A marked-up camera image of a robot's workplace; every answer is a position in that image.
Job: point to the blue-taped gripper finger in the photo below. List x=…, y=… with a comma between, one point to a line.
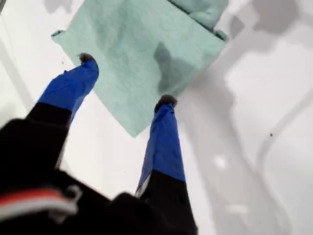
x=163, y=147
x=68, y=88

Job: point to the pale green T-shirt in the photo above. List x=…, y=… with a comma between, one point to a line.
x=127, y=61

